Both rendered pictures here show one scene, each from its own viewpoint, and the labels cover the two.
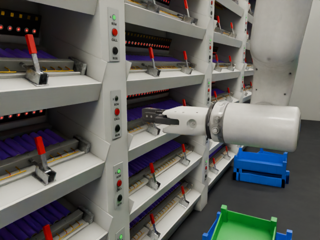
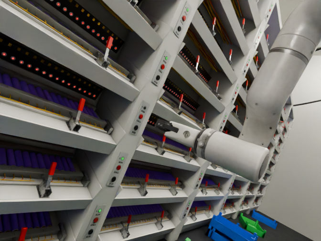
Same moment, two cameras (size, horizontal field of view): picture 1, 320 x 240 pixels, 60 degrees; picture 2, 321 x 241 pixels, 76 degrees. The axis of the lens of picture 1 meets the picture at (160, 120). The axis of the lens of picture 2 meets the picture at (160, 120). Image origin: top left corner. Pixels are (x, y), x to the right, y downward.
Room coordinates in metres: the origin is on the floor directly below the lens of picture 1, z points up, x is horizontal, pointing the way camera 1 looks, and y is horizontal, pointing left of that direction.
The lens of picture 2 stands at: (-0.01, -0.07, 0.58)
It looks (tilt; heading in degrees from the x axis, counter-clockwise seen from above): 3 degrees up; 9
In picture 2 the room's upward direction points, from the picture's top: 23 degrees clockwise
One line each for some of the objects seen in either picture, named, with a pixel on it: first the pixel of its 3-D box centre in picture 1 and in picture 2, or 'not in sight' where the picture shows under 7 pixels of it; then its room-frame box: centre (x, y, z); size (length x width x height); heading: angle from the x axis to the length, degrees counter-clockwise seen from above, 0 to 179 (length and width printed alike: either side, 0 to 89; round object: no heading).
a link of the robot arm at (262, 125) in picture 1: (262, 125); (237, 155); (0.53, -0.20, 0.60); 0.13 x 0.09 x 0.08; 61
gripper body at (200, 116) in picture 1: (193, 119); (189, 136); (0.59, -0.07, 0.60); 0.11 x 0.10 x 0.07; 61
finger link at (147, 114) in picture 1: (152, 116); (162, 125); (0.63, 0.02, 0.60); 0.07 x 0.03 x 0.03; 61
